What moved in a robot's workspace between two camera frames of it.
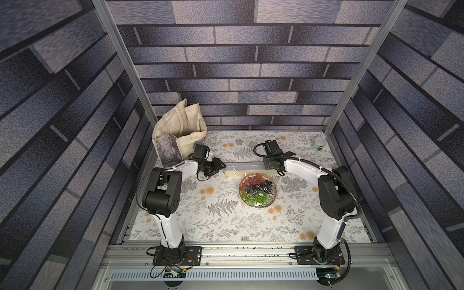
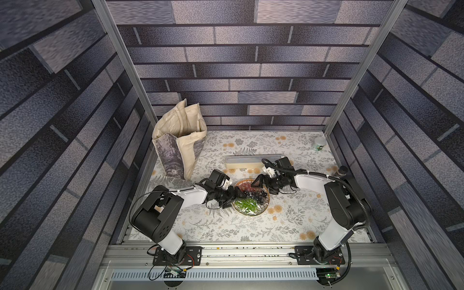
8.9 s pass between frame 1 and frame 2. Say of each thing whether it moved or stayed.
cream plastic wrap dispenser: moved
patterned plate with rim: moved
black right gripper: moved
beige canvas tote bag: stayed
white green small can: stayed
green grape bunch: moved
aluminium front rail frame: stayed
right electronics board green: stayed
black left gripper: moved
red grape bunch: stayed
